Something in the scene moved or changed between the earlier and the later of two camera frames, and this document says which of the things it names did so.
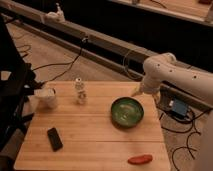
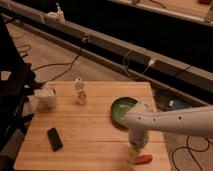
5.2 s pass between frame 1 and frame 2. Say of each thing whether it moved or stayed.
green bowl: stayed
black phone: stayed
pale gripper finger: moved
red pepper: stayed
